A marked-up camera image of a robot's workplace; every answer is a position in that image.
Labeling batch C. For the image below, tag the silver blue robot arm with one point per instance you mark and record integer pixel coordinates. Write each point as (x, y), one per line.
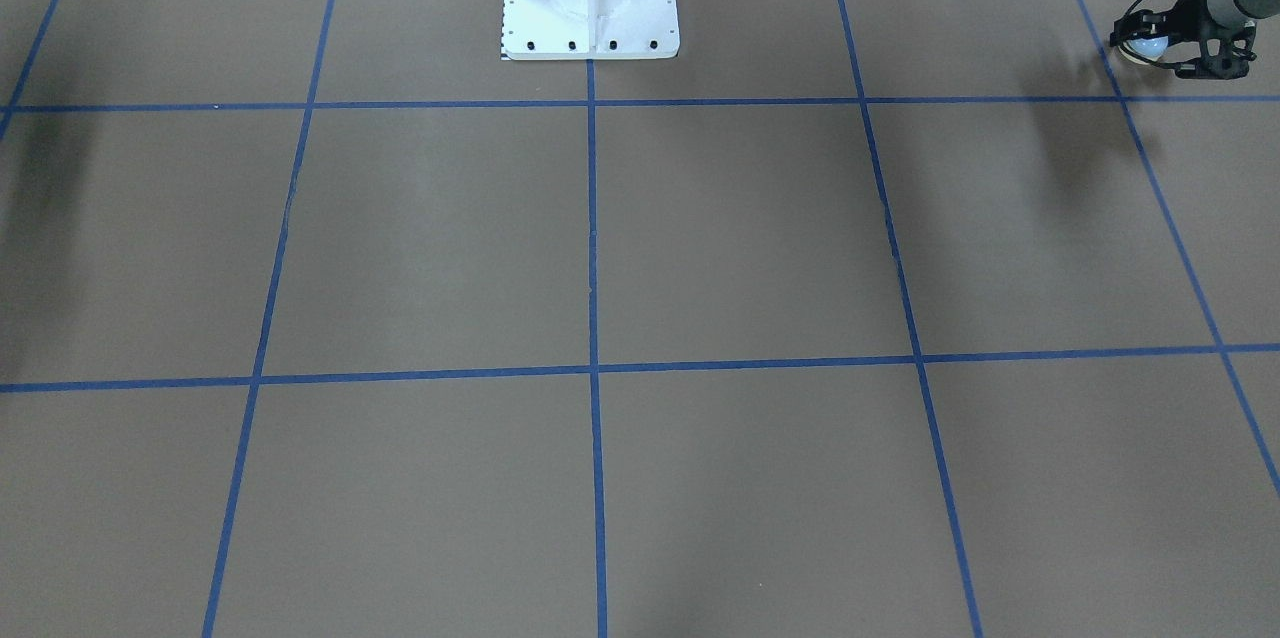
(1228, 25)

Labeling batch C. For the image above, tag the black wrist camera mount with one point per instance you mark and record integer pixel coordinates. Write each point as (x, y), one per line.
(1222, 53)

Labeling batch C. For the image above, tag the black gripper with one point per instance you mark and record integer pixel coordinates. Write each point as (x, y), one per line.
(1181, 19)

